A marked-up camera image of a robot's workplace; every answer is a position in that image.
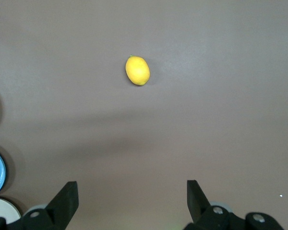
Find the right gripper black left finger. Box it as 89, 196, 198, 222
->
7, 181, 79, 230

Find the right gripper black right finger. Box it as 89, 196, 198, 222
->
183, 180, 246, 230

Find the yellow lemon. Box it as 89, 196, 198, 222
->
125, 55, 151, 86

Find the cream plate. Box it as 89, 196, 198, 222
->
0, 197, 22, 226

